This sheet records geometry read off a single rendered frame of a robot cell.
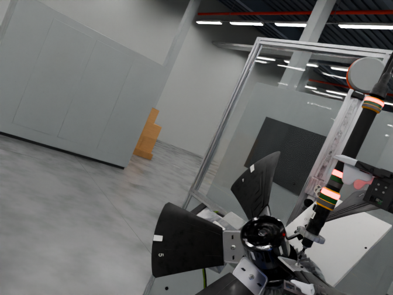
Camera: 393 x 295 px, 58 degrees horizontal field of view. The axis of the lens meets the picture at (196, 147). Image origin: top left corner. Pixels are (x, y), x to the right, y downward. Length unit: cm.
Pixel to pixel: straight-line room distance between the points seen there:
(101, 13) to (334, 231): 1234
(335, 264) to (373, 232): 18
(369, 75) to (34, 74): 509
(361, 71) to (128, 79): 513
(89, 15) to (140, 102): 690
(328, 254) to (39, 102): 536
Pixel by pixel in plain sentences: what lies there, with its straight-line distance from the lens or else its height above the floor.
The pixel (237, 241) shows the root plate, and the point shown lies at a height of 116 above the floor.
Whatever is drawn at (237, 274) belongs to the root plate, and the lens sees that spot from 95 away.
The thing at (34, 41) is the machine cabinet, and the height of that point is 149.
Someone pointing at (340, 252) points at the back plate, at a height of 122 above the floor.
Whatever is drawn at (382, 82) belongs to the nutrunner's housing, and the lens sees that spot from 96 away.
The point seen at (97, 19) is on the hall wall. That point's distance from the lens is 1313.
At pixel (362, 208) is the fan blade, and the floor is 139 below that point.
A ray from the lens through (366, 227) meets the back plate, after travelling 132.
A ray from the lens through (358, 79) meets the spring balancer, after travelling 167.
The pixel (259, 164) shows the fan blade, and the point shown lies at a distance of 123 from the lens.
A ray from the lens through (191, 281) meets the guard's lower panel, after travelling 225.
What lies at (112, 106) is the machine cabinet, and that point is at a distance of 640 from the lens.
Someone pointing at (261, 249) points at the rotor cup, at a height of 119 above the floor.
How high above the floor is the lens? 142
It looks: 4 degrees down
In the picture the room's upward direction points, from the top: 24 degrees clockwise
